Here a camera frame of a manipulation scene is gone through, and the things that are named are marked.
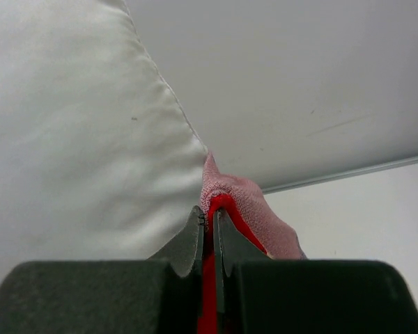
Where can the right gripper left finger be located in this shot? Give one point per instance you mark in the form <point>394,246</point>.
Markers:
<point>162,294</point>

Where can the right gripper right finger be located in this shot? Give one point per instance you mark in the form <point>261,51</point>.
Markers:
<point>257,294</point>

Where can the red patterned pillowcase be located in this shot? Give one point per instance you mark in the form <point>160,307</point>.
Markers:
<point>245,203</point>

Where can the white pillow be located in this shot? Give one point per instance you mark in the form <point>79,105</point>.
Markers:
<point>97,158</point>

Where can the aluminium frame rail right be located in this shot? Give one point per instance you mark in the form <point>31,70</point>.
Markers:
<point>342,175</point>

